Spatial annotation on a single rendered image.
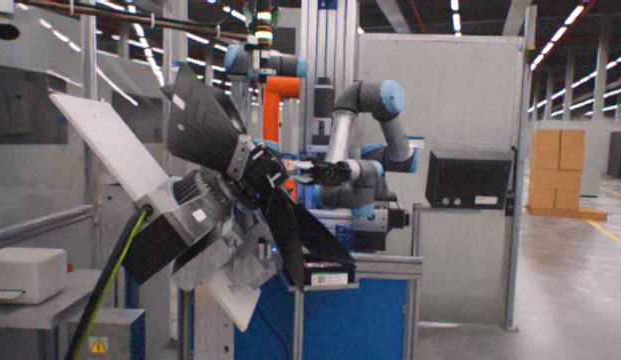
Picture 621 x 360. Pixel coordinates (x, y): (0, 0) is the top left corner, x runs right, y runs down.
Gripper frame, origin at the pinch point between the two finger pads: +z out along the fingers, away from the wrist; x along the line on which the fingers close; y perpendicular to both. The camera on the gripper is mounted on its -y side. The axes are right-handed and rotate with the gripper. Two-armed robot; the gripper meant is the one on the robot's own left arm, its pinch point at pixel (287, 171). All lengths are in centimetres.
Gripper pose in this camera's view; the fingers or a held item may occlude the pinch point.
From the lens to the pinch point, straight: 135.6
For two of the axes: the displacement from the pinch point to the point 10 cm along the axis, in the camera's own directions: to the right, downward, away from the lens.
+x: -0.9, 9.8, 1.8
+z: -8.1, 0.4, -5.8
